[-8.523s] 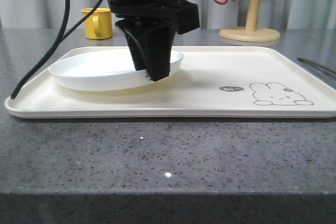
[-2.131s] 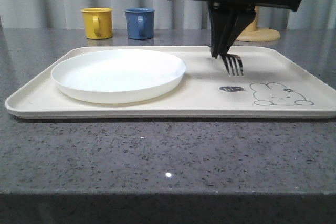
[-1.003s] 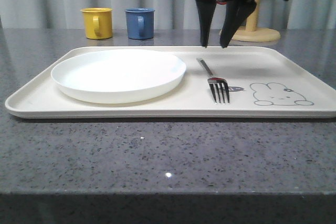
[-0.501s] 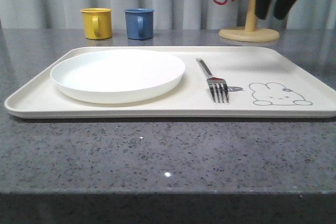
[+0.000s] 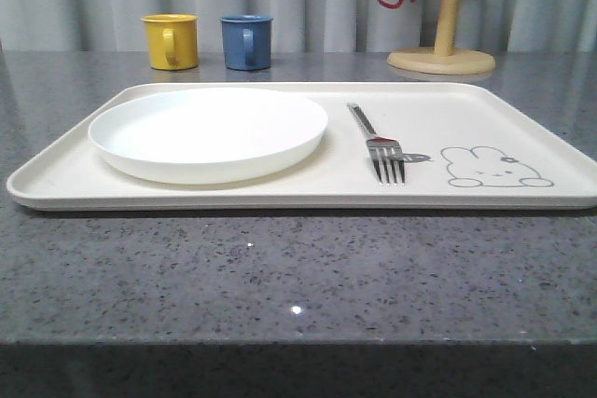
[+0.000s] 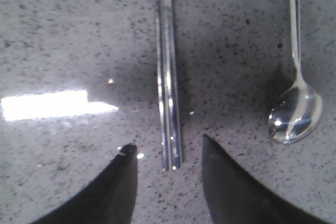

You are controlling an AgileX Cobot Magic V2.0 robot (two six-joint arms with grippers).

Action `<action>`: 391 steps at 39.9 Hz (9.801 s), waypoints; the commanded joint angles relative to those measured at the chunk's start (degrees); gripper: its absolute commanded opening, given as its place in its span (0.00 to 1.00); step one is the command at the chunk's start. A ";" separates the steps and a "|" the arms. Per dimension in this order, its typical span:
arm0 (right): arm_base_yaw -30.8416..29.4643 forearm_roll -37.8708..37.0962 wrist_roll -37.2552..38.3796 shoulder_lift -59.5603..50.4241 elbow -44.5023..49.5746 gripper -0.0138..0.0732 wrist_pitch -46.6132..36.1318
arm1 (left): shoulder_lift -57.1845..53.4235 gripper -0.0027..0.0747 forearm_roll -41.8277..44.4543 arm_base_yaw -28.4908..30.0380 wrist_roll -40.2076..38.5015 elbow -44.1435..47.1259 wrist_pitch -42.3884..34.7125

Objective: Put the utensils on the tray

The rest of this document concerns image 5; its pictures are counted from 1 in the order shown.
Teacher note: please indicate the steel fork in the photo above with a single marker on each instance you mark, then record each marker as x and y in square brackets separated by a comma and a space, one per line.
[385, 154]

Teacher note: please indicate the white round plate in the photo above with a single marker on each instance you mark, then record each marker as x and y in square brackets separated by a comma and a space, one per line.
[208, 136]

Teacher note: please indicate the blue enamel mug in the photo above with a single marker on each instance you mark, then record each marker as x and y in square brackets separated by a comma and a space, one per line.
[246, 42]

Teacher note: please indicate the cream rabbit serving tray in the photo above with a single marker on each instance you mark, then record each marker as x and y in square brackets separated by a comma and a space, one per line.
[472, 151]

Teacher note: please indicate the wooden mug tree stand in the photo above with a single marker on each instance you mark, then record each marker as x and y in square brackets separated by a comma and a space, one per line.
[444, 58]

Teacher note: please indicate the yellow enamel mug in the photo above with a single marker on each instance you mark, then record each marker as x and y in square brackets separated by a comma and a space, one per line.
[172, 41]

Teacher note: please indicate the grey curtain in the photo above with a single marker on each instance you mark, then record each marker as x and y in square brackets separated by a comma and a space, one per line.
[305, 25]

